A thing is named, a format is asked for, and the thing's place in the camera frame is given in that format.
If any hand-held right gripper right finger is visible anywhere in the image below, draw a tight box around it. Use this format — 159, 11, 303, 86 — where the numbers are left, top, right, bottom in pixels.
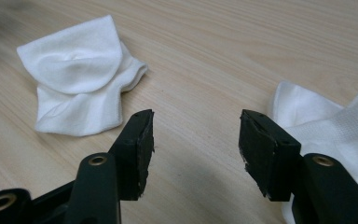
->
238, 108, 302, 203

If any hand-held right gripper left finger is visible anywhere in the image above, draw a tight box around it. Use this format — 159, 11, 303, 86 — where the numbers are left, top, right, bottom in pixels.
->
107, 108, 156, 202

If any white sock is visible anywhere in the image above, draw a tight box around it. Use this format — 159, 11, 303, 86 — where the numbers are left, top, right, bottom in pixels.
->
268, 80, 358, 224
16, 14, 149, 137

